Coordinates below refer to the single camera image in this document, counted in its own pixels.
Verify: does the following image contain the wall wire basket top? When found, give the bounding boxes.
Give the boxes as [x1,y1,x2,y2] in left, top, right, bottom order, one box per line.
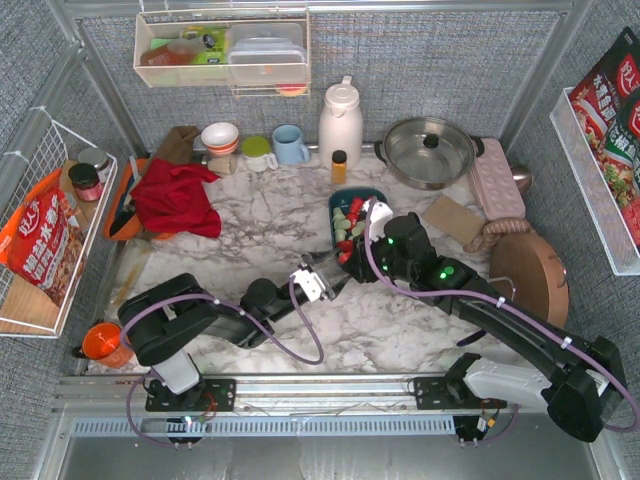
[133,5,311,97]

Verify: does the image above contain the red capsule cluster front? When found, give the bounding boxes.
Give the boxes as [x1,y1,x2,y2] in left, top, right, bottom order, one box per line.
[336,240,354,252]

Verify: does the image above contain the red cloth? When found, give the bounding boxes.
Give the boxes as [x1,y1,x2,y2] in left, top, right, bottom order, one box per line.
[131,158,222,238]

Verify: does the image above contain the steel pot with lid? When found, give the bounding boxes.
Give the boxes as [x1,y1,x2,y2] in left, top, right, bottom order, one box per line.
[373,117,485,191]

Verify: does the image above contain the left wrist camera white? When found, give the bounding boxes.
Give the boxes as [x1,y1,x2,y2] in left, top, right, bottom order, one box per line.
[290,266,327,302]

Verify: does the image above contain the orange cup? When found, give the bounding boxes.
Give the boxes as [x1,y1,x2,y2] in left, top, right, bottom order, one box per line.
[81,322,133,369]

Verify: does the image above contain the pink egg tray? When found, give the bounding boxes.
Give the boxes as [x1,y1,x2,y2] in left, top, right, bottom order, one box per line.
[468,137,526,221]

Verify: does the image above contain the blue mug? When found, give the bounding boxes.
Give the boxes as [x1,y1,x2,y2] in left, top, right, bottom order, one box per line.
[272,125,310,166]

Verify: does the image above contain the cork mat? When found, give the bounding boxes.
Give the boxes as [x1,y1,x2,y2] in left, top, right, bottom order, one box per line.
[423,195,485,245]

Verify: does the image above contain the clear plastic containers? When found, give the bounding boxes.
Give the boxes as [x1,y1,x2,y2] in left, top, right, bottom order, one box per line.
[226,22,307,85]

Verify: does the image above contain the orange tray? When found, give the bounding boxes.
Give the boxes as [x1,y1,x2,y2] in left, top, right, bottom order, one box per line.
[102,162,143,241]

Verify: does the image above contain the left wire basket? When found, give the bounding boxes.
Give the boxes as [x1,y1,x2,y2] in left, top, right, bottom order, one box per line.
[1,106,119,338]

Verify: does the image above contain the teal storage basket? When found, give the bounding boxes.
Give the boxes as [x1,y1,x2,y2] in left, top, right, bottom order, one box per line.
[328,187,388,246]

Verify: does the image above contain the dark lid jar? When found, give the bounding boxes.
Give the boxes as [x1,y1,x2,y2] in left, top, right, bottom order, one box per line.
[68,163,103,202]

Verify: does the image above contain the orange spice bottle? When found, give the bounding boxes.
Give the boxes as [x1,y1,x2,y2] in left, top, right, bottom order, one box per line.
[331,150,347,184]

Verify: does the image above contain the right white rack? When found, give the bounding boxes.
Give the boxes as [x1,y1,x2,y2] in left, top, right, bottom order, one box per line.
[549,87,639,277]

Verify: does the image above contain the red snack bags right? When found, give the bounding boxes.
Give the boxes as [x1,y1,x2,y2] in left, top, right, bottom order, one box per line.
[569,27,639,246]

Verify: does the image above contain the silver lid jar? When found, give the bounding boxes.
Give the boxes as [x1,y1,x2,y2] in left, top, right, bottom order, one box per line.
[77,147,110,183]

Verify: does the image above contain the brown cloth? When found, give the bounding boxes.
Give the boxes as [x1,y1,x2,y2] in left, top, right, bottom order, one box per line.
[154,126,200,165]

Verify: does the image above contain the round wooden board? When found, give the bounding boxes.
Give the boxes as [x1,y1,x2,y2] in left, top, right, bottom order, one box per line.
[489,233,569,328]

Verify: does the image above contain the green lid white cup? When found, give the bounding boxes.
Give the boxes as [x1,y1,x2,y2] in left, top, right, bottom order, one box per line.
[241,136,278,173]

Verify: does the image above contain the green capsule cluster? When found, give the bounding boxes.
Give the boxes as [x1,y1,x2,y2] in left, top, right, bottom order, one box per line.
[334,229,347,242]

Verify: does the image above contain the white thermos jug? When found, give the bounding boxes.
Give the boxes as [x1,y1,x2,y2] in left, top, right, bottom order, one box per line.
[318,76,364,169]

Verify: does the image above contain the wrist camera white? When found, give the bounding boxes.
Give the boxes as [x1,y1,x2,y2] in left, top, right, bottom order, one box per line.
[363,196,393,242]
[290,266,327,302]

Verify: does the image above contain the white orange bowl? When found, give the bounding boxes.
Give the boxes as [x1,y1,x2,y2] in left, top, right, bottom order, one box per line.
[200,122,239,155]

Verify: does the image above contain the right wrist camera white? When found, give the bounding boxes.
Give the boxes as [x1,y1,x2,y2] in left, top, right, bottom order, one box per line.
[363,196,393,242]

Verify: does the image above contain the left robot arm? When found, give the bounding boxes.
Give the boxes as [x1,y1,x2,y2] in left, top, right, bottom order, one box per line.
[117,250,350,397]

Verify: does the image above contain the red snack bag left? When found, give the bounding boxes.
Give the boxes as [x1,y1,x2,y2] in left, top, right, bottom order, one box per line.
[1,169,84,307]

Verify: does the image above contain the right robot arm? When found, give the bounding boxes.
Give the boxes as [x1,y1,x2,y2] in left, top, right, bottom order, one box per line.
[343,199,639,443]

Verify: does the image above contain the glass spice jar lying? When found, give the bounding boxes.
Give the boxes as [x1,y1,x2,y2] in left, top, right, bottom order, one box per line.
[207,155,237,176]

